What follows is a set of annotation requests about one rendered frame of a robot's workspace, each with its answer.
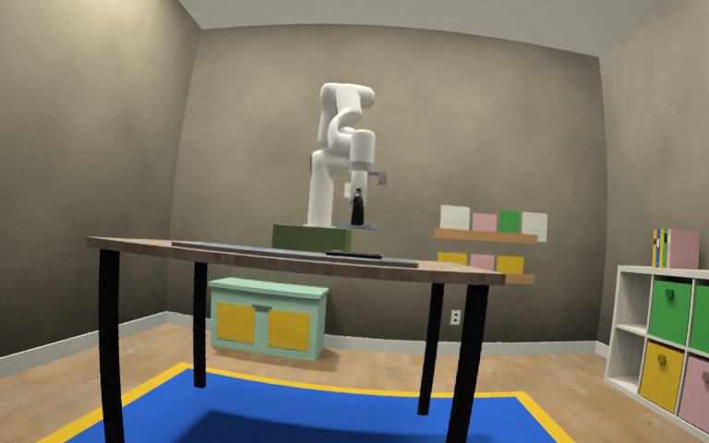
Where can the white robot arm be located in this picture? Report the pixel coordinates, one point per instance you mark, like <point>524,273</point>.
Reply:
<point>339,105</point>

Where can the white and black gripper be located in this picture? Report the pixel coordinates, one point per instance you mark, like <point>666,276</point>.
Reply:
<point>358,195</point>

